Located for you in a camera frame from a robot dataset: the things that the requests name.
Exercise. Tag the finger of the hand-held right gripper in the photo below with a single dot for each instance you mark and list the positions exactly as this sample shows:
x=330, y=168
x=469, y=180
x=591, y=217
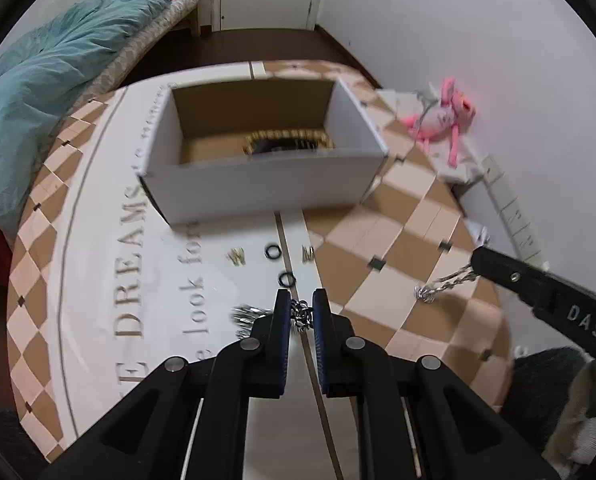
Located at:
x=528, y=285

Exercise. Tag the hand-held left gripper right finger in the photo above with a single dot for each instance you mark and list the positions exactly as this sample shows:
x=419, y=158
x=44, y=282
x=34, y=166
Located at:
x=320, y=312

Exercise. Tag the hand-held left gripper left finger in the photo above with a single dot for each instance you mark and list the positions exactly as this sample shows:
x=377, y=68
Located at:
x=281, y=312

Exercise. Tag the white cardboard box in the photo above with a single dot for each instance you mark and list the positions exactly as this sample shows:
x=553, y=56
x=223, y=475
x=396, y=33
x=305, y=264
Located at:
x=258, y=185

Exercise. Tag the dark jewelry piece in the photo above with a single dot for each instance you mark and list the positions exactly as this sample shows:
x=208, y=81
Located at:
x=283, y=145

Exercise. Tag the white power strip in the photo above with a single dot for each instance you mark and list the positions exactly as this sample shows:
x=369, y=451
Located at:
x=513, y=210

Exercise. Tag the dark fuzzy clothing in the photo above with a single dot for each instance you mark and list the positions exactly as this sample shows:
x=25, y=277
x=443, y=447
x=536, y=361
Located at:
x=543, y=385

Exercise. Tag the white sock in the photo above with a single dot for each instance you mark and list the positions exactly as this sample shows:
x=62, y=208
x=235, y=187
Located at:
x=595, y=437

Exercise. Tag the pink plush toy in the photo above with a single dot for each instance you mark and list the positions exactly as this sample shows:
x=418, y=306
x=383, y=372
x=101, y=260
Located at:
x=443, y=112

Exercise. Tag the patterned mattress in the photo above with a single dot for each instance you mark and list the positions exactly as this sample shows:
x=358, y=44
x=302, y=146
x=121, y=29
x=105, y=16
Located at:
x=137, y=45

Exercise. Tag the teal blanket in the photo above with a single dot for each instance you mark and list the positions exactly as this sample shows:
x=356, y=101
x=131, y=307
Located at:
x=52, y=80

